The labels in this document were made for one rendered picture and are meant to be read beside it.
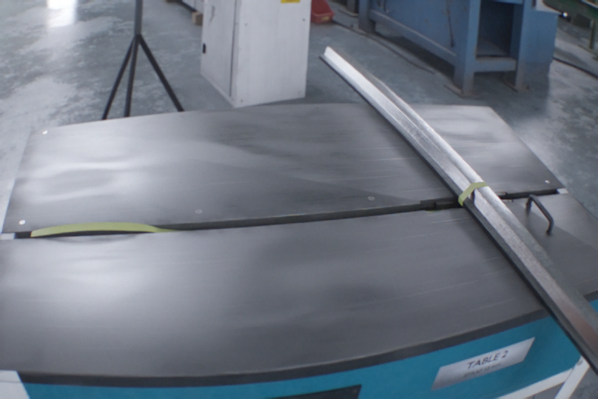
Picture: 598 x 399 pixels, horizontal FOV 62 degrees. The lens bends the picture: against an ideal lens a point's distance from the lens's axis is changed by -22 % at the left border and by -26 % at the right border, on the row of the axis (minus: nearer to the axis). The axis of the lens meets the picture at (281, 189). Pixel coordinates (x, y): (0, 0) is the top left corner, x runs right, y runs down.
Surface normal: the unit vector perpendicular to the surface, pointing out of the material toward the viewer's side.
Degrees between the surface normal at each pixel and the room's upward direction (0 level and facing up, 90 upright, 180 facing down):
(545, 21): 90
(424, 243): 0
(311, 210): 0
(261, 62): 90
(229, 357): 0
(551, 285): 75
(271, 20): 90
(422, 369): 90
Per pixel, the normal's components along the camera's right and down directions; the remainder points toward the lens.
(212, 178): 0.05, -0.85
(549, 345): 0.22, 0.53
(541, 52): 0.44, 0.50
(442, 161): -0.90, -0.11
